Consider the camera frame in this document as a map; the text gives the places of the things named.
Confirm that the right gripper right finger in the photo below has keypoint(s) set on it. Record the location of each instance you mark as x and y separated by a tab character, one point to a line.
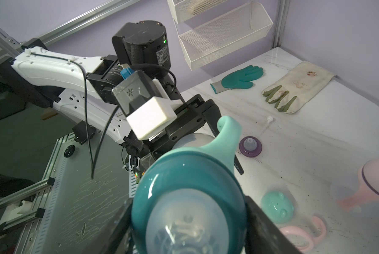
263	237

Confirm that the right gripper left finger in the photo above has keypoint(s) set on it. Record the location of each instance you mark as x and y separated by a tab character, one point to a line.
116	237

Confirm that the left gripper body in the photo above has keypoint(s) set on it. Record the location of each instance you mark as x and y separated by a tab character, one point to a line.
191	116

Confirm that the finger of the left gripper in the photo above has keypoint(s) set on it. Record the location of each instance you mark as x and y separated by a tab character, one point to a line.
238	166

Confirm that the clear baby bottle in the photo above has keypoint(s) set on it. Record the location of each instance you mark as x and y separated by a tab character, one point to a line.
349	192
194	140

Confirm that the teal nipple collar with straw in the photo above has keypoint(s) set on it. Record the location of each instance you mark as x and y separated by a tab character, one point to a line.
189	202

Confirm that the mint green bottle cap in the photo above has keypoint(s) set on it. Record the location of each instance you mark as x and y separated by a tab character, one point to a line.
278	207

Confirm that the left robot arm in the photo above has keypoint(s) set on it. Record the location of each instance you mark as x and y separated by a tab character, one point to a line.
81	87

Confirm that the purple nipple collar far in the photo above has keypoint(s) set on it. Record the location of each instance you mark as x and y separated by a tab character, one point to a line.
251	146

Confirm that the green rubber glove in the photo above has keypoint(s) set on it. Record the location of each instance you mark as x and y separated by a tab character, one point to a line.
240	79

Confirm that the lower white mesh shelf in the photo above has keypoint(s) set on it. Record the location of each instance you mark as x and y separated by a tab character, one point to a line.
225	34

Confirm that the white mesh shelf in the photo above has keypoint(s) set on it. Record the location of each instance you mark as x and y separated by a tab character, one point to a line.
225	34
183	11

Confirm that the beige glove green fingertips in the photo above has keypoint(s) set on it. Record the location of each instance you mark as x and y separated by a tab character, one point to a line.
297	87

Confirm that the upper white mesh shelf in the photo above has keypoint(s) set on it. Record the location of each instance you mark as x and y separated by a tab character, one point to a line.
183	11

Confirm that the beige glove in shelf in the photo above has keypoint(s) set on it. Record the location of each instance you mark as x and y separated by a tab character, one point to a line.
199	6

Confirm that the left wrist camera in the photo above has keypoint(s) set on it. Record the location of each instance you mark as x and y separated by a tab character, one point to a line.
144	102

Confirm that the aluminium front rail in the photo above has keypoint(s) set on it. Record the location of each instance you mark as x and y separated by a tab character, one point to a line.
25	215

